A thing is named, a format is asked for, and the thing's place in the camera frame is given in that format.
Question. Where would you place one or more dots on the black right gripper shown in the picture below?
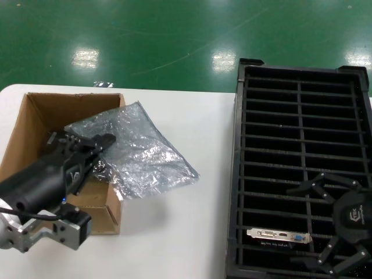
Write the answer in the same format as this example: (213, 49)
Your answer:
(354, 218)

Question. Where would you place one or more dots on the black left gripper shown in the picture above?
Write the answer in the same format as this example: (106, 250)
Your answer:
(37, 183)

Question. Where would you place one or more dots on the graphics card with silver bracket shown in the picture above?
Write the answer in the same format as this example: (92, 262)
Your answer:
(279, 235)

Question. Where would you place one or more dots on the silver antistatic bag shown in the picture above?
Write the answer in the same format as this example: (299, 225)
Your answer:
(139, 151)

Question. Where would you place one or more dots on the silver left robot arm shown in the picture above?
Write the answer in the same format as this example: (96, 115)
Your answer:
(7, 229)

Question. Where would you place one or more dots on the brown cardboard box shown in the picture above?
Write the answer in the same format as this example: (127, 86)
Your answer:
(43, 116)

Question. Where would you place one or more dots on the black slotted plastic container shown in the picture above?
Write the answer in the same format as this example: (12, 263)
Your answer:
(302, 130)

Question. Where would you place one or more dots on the small silver foil scrap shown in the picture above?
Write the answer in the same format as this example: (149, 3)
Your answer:
(103, 84)

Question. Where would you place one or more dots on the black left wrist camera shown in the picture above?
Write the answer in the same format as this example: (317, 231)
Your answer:
(82, 228)

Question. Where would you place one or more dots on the silver left camera mount bracket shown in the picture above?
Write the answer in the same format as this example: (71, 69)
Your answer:
(67, 235)

